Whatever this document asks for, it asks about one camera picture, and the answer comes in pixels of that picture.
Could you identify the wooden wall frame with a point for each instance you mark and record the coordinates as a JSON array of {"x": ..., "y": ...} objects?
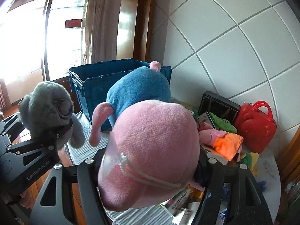
[
  {"x": 131, "y": 28},
  {"x": 290, "y": 159}
]

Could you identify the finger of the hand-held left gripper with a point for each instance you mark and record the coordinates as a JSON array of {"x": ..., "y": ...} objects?
[
  {"x": 9, "y": 129},
  {"x": 35, "y": 147}
]

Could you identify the green and white medicine box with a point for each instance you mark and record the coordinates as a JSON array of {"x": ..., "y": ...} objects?
[{"x": 175, "y": 204}]

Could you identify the window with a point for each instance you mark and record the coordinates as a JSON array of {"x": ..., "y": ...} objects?
[{"x": 23, "y": 39}]

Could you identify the person's left hand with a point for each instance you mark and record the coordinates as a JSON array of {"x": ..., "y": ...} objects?
[{"x": 25, "y": 198}]

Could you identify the yellow green plush toy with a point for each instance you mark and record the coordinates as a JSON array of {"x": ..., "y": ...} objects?
[{"x": 250, "y": 161}]

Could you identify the red window sign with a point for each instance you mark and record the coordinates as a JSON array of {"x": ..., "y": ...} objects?
[{"x": 73, "y": 23}]

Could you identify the beige curtain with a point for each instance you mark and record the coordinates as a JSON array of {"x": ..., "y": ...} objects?
[{"x": 103, "y": 23}]

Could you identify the pig plush with blue shirt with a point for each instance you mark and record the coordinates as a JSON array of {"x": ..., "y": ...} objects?
[{"x": 152, "y": 133}]

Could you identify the small printed box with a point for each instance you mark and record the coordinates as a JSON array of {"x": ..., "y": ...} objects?
[{"x": 204, "y": 119}]

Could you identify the red toy suitcase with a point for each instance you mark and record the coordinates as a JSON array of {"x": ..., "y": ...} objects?
[{"x": 255, "y": 126}]

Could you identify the pig plush with orange dress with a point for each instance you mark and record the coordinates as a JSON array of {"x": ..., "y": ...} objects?
[{"x": 225, "y": 145}]

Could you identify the black gift box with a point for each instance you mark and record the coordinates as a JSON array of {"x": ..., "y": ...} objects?
[{"x": 215, "y": 105}]

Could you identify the blue furry toy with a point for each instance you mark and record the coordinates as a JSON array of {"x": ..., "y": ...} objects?
[{"x": 262, "y": 185}]

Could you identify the blue plastic crate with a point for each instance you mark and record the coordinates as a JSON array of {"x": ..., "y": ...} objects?
[{"x": 93, "y": 86}]

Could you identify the grey plush toy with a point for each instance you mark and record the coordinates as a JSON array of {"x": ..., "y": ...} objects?
[{"x": 44, "y": 103}]

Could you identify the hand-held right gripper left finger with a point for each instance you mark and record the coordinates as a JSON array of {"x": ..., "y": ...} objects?
[{"x": 88, "y": 175}]

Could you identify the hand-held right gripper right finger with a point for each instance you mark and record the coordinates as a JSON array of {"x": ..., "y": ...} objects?
[{"x": 214, "y": 175}]

